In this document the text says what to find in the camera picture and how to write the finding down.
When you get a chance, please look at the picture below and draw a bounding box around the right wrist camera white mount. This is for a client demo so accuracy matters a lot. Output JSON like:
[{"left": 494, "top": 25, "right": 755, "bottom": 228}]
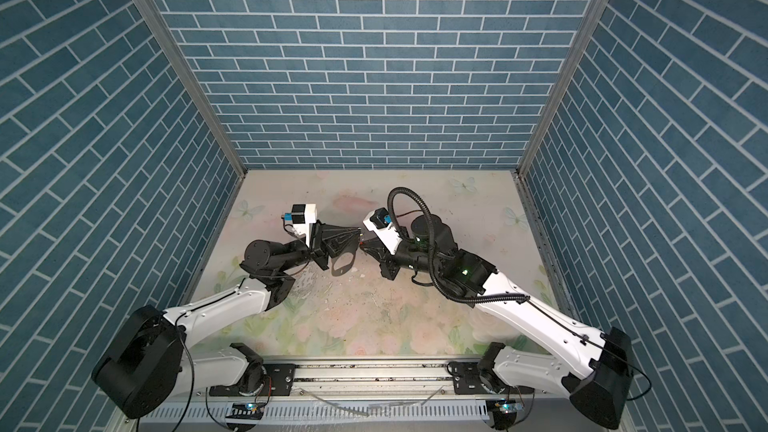
[{"left": 363, "top": 208, "right": 402, "bottom": 255}]

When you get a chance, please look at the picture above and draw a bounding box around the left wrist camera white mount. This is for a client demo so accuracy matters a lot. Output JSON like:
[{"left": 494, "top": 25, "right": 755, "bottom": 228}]
[{"left": 282, "top": 203, "right": 317, "bottom": 246}]

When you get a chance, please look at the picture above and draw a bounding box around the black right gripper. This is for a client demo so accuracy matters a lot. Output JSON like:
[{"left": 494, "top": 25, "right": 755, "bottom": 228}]
[{"left": 359, "top": 234, "right": 443, "bottom": 280}]

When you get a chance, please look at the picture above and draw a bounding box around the black corrugated cable hose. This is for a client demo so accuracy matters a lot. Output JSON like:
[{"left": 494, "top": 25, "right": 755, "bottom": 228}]
[{"left": 386, "top": 186, "right": 532, "bottom": 306}]

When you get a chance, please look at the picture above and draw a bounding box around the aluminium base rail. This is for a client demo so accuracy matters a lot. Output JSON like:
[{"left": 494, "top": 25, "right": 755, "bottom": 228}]
[{"left": 263, "top": 356, "right": 541, "bottom": 400}]

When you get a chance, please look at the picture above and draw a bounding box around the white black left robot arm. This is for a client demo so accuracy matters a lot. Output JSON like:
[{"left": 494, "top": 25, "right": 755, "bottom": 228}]
[{"left": 91, "top": 222, "right": 362, "bottom": 419}]

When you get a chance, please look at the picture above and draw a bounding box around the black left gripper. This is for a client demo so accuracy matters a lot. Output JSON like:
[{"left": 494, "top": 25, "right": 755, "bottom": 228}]
[{"left": 275, "top": 224, "right": 356, "bottom": 277}]

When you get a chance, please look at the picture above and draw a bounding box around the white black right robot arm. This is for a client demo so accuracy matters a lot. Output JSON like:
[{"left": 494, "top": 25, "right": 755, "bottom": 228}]
[{"left": 360, "top": 208, "right": 634, "bottom": 430}]

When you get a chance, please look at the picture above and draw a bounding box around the aluminium corner post right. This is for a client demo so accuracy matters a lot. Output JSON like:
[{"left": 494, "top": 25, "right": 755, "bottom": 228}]
[{"left": 517, "top": 0, "right": 609, "bottom": 177}]

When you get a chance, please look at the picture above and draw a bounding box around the aluminium corner post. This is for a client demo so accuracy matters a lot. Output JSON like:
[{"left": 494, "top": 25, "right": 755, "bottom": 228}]
[
  {"left": 517, "top": 0, "right": 609, "bottom": 177},
  {"left": 132, "top": 0, "right": 247, "bottom": 180}
]

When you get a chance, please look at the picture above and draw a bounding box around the white slotted cable duct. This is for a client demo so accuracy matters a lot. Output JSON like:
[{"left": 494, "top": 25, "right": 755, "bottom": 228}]
[{"left": 141, "top": 399, "right": 490, "bottom": 426}]

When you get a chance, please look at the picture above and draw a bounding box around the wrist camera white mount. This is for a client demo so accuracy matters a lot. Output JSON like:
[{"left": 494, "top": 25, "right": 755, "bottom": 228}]
[
  {"left": 363, "top": 208, "right": 402, "bottom": 255},
  {"left": 282, "top": 203, "right": 317, "bottom": 246}
]

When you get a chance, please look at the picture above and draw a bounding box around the aluminium corner post left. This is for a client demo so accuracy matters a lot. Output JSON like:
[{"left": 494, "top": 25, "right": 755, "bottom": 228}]
[{"left": 132, "top": 0, "right": 247, "bottom": 180}]

